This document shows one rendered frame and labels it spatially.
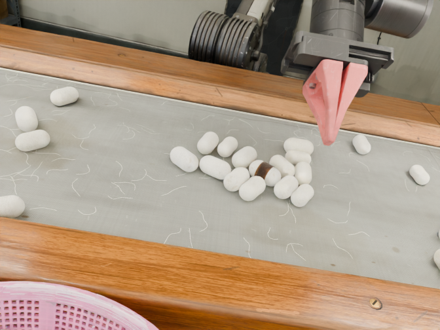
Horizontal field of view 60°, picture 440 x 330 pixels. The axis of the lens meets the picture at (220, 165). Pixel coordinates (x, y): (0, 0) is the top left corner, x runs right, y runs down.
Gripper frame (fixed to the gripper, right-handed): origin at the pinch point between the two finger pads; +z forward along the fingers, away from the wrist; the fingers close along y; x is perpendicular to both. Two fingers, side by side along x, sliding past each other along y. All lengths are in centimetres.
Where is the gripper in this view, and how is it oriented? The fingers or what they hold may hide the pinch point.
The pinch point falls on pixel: (329, 135)
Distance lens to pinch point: 40.1
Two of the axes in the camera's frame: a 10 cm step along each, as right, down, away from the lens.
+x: -1.0, 2.5, 9.6
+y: 9.9, 1.6, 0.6
